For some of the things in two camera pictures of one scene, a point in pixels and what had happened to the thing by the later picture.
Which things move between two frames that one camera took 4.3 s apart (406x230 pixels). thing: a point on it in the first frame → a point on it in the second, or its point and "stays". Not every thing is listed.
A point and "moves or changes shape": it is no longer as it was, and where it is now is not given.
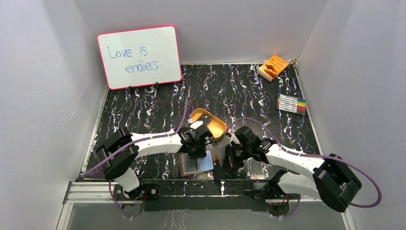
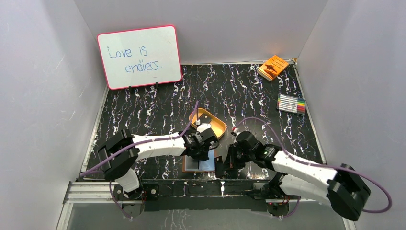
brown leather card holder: (189, 166) stays
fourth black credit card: (206, 119) stays
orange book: (272, 67) stays
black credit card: (227, 165) moves or changes shape
